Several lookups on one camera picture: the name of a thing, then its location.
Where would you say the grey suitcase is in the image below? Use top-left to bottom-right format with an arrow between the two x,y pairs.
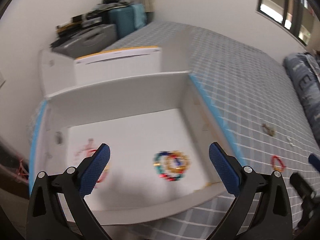
51,24 -> 117,59

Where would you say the blue patterned duvet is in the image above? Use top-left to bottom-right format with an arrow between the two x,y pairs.
283,53 -> 319,142

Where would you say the thin red string bracelet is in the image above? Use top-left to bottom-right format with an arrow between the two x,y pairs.
73,138 -> 101,165

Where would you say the teal suitcase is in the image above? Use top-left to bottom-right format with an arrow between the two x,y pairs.
108,5 -> 137,39

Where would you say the grey checked bed sheet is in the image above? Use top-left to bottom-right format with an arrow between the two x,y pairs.
100,21 -> 320,240

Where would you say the multicolour glass bead bracelet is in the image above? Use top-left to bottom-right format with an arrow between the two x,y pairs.
152,150 -> 191,182

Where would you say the white cardboard box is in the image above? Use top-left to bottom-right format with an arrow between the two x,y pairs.
28,27 -> 249,227

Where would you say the brown wooden bead bracelet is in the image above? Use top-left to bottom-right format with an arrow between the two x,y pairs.
261,122 -> 277,137

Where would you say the red cord bracelet gold charm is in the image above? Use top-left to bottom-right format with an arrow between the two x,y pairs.
271,155 -> 286,173

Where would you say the pile of dark clothes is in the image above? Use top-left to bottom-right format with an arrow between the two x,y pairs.
85,0 -> 134,20

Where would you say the window with dark frame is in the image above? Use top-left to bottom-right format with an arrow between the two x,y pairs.
257,0 -> 318,46

